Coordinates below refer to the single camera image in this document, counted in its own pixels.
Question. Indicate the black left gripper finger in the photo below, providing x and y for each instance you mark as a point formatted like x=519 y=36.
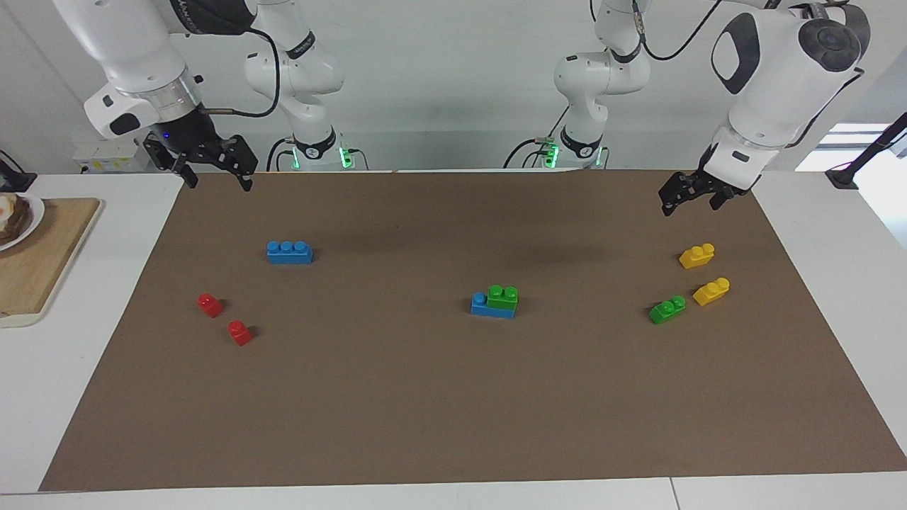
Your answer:
x=668 y=207
x=718 y=200

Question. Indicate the wooden cutting board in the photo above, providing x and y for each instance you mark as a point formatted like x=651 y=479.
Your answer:
x=42 y=269

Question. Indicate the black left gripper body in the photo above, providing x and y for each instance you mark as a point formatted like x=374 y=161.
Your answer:
x=698 y=185

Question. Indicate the blue three-stud toy brick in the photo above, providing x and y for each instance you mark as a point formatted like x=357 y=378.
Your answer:
x=289 y=253
x=489 y=309

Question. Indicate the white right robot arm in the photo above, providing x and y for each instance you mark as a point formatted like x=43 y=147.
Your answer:
x=134 y=49

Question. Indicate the toast with fried egg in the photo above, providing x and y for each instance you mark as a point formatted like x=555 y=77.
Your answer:
x=13 y=219

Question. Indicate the brown table mat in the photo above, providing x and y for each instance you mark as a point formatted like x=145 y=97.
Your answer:
x=453 y=397

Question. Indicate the white plate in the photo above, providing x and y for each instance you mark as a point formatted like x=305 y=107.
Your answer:
x=34 y=216

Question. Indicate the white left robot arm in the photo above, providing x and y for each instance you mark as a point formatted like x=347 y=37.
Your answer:
x=779 y=78

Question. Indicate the yellow two-stud toy brick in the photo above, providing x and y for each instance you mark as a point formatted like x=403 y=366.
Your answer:
x=711 y=292
x=696 y=256

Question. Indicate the black device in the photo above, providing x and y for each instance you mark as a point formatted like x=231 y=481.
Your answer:
x=14 y=178

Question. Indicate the black clamp stand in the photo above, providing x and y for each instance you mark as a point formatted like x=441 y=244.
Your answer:
x=843 y=176

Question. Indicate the green two-stud toy brick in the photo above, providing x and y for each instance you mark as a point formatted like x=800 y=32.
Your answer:
x=667 y=310
x=503 y=297

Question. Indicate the red one-stud toy brick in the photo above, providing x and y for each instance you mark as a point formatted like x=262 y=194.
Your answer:
x=239 y=333
x=210 y=305

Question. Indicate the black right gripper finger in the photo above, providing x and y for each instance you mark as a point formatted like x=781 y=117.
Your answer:
x=190 y=178
x=245 y=180

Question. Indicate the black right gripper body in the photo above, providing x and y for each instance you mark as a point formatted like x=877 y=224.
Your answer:
x=195 y=142

